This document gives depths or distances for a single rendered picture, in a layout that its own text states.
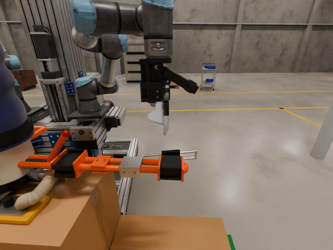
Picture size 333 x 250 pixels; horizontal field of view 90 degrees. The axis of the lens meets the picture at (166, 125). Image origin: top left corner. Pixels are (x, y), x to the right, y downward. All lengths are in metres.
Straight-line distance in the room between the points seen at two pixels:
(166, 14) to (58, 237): 0.66
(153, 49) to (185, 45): 10.88
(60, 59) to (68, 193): 0.96
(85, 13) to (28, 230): 0.63
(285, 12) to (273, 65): 2.94
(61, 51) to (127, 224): 1.19
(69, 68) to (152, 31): 1.04
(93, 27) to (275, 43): 13.15
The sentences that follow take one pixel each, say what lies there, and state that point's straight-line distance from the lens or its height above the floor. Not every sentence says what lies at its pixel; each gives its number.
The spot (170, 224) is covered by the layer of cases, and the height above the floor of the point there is 0.54.
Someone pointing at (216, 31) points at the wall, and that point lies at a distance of 11.80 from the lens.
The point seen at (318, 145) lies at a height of 0.21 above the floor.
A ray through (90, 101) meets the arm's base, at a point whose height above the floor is 1.12.
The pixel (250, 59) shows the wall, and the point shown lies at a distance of 12.76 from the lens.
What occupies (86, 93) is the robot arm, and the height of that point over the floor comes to 1.18.
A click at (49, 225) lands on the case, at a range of 0.70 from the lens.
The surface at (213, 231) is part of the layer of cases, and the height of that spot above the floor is 0.54.
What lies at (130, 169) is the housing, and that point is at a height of 1.08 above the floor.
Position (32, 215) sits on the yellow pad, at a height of 0.96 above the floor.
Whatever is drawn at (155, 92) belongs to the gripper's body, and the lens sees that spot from 0.47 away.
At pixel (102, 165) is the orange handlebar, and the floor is 1.09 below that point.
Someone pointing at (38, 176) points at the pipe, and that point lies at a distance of 0.78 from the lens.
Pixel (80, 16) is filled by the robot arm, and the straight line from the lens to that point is 0.50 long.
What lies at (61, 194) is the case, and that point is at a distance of 0.78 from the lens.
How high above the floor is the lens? 1.44
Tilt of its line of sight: 24 degrees down
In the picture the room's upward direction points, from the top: straight up
